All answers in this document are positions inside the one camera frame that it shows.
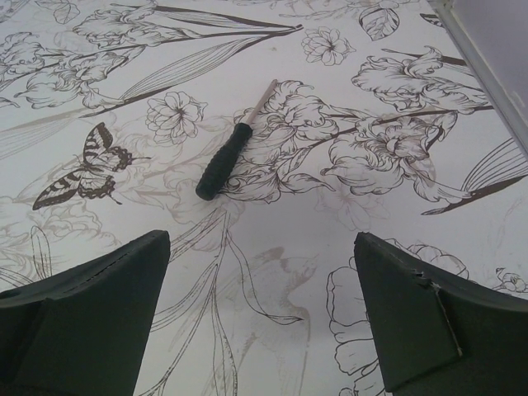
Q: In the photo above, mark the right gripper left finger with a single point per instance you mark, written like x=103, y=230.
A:
x=84, y=331

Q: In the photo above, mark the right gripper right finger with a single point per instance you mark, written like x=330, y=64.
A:
x=437, y=333

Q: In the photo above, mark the black cylindrical pen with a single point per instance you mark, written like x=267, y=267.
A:
x=223, y=162

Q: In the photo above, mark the right aluminium frame post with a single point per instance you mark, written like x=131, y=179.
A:
x=492, y=37

